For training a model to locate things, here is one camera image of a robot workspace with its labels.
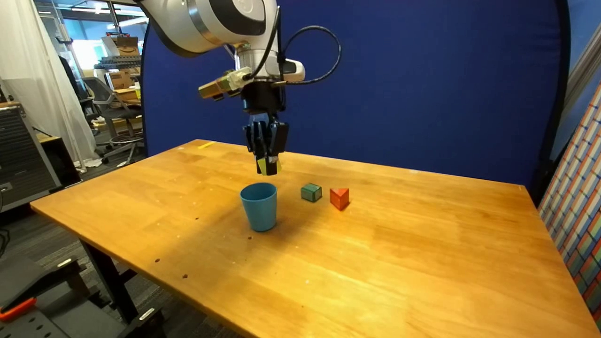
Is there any black table leg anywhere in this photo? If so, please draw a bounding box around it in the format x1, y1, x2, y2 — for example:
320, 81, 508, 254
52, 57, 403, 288
84, 243, 138, 324

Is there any white curtain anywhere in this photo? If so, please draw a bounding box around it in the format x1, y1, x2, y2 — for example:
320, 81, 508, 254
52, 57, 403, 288
0, 0, 102, 172

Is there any blue plastic cup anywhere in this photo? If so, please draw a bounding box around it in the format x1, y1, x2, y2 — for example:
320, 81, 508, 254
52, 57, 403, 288
241, 183, 279, 233

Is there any red wooden block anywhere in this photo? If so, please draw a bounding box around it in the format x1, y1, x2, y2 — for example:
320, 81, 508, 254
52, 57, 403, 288
331, 188, 350, 211

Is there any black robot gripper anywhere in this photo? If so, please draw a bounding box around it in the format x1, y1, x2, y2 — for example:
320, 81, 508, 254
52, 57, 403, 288
243, 83, 290, 175

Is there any yellow wooden block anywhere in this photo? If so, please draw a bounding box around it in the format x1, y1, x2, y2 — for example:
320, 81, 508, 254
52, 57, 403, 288
266, 158, 273, 175

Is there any wrist mounted camera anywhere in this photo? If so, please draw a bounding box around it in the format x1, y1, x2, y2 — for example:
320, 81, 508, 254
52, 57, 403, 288
198, 59, 307, 100

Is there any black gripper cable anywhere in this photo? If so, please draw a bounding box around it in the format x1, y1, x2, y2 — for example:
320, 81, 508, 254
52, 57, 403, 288
253, 6, 345, 87

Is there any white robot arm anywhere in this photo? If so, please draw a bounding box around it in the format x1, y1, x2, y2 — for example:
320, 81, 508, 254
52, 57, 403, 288
136, 0, 290, 177

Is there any blue backdrop screen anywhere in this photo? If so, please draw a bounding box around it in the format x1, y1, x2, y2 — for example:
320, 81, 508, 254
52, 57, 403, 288
140, 0, 574, 203

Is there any green wooden block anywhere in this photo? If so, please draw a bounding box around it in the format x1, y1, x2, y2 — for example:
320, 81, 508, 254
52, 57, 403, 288
301, 183, 324, 203

